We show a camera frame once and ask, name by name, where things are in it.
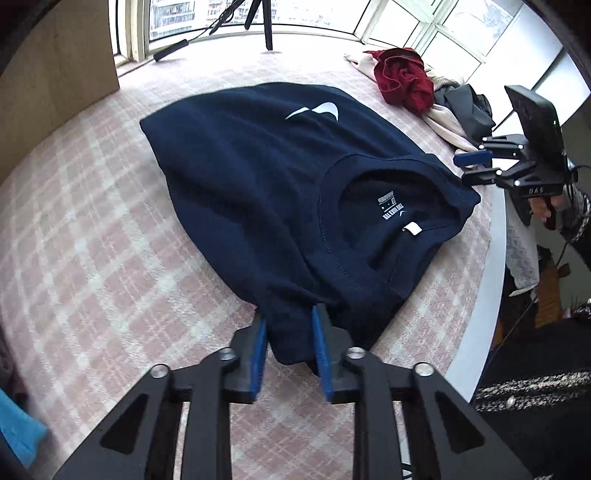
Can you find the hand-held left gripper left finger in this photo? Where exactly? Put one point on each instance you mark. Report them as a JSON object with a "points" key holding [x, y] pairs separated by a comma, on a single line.
{"points": [[260, 360]]}

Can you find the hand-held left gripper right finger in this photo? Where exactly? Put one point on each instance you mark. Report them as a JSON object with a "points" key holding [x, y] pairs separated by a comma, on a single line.
{"points": [[321, 355]]}

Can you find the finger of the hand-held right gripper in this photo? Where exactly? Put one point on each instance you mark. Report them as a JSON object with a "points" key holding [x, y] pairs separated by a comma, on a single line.
{"points": [[471, 159], [489, 177]]}

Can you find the navy blue shirt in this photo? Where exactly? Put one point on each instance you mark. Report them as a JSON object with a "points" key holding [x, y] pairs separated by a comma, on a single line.
{"points": [[258, 184]]}

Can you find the person's right forearm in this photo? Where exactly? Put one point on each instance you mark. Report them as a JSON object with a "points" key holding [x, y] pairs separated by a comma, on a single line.
{"points": [[577, 207]]}

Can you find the pile of mixed clothes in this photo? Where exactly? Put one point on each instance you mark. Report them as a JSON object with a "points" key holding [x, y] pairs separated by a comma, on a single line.
{"points": [[443, 123]]}

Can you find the person's right hand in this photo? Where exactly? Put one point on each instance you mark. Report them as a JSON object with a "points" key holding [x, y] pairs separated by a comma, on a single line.
{"points": [[549, 210]]}

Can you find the black garment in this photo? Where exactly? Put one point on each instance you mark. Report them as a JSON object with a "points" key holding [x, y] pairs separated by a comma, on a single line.
{"points": [[480, 115]]}

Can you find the dark grey garment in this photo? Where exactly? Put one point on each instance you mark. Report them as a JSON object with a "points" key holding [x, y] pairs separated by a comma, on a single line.
{"points": [[455, 99]]}

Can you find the dark red garment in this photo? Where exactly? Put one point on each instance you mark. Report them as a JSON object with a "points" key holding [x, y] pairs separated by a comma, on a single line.
{"points": [[401, 78]]}

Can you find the pink plaid blanket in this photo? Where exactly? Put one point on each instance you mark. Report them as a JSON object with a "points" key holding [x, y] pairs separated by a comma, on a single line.
{"points": [[115, 277]]}

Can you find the white framed window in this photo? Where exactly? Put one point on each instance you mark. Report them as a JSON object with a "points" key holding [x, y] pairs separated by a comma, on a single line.
{"points": [[323, 14]]}

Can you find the black tripod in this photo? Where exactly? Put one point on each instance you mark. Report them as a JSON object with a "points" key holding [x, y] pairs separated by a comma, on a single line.
{"points": [[268, 27]]}

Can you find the dark brown cloth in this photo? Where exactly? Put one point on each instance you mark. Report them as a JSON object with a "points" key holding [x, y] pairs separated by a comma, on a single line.
{"points": [[11, 374]]}

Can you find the light blue garment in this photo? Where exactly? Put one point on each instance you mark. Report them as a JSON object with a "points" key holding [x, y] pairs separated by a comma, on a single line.
{"points": [[18, 429]]}

